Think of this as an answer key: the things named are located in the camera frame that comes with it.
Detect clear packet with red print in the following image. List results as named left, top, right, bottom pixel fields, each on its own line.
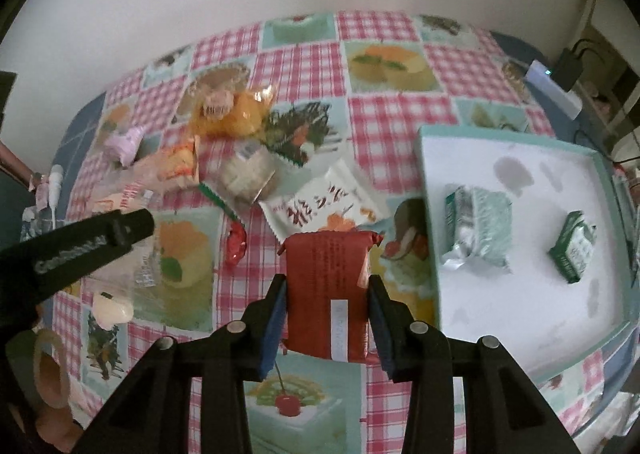
left=92, top=179, right=166, bottom=215

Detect person's left hand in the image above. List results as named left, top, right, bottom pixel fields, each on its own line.
left=31, top=328, right=85, bottom=454

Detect white power strip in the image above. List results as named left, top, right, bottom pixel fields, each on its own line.
left=525, top=60, right=583, bottom=119

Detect beige swiss roll packet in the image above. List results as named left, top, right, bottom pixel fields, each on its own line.
left=132, top=135, right=201, bottom=195

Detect red-brown snack packet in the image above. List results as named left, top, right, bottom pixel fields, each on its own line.
left=277, top=230, right=385, bottom=364

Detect white snack packet red print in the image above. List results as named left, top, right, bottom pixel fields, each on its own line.
left=259, top=158, right=391, bottom=242

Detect black power adapter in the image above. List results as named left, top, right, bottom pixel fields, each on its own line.
left=555, top=48, right=593, bottom=89

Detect cream round snack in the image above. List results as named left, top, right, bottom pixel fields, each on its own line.
left=91, top=291, right=133, bottom=327

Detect orange cake packet round label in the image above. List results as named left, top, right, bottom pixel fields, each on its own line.
left=187, top=84, right=278, bottom=137

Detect white box with teal rim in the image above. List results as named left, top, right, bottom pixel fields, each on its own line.
left=415, top=125, right=640, bottom=380

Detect clear round cookie packet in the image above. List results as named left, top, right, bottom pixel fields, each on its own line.
left=207, top=139, right=281, bottom=205

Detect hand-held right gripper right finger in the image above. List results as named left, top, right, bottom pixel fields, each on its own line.
left=369, top=276, right=581, bottom=454

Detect small red candy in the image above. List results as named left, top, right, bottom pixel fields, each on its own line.
left=225, top=224, right=248, bottom=269

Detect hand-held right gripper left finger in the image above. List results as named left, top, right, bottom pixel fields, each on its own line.
left=70, top=274, right=289, bottom=454

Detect dark green snack packet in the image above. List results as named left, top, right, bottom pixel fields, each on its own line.
left=547, top=210, right=598, bottom=283

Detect green and silver snack packet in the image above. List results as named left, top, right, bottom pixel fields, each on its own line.
left=440, top=182, right=515, bottom=275

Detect brown wooden bar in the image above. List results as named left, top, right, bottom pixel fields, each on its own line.
left=0, top=139, right=36, bottom=189

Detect clear plastic packet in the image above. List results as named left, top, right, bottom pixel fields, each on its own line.
left=132, top=234, right=166, bottom=289

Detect pink snack packet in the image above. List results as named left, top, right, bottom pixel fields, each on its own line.
left=102, top=126, right=148, bottom=167

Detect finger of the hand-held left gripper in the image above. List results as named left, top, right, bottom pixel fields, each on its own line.
left=112, top=208, right=156, bottom=251

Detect white cable adapter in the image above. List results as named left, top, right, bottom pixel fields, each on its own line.
left=30, top=164, right=66, bottom=235

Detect checkered printed tablecloth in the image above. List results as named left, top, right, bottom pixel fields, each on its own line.
left=32, top=8, right=626, bottom=454

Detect blue floral cloth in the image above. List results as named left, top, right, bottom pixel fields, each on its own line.
left=20, top=206, right=56, bottom=245

